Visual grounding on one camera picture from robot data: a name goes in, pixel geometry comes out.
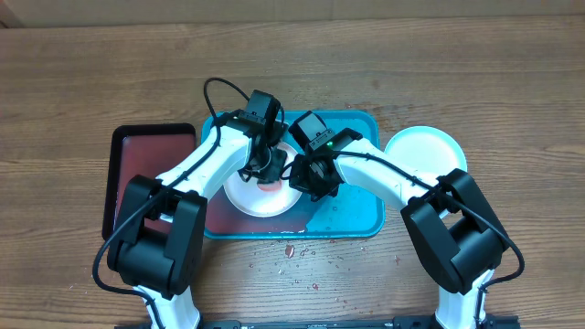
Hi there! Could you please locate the green orange scrub sponge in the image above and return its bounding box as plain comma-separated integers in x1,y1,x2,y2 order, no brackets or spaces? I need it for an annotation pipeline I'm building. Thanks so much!
257,180,282,192

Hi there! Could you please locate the white pink-rimmed plate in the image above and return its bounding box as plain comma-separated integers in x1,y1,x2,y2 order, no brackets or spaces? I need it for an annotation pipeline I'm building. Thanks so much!
222,140,303,218

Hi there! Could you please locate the light blue plastic plate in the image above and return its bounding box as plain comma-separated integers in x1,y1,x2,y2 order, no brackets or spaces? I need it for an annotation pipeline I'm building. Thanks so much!
384,126,468,175

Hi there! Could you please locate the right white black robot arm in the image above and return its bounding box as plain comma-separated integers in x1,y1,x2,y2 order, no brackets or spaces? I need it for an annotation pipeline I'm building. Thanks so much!
288,125,511,328

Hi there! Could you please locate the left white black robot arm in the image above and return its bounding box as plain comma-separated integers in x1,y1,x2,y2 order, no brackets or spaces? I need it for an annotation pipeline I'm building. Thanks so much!
96,117,288,328

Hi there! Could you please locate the teal plastic tray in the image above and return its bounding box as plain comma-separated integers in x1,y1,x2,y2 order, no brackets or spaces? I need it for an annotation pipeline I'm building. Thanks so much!
205,111,386,239

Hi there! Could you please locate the black rectangular tray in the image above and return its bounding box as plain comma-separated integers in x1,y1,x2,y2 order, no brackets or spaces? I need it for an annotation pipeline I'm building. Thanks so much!
101,123,197,239

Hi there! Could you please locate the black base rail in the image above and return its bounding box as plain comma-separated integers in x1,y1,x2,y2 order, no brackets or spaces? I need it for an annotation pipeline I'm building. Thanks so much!
113,314,521,329

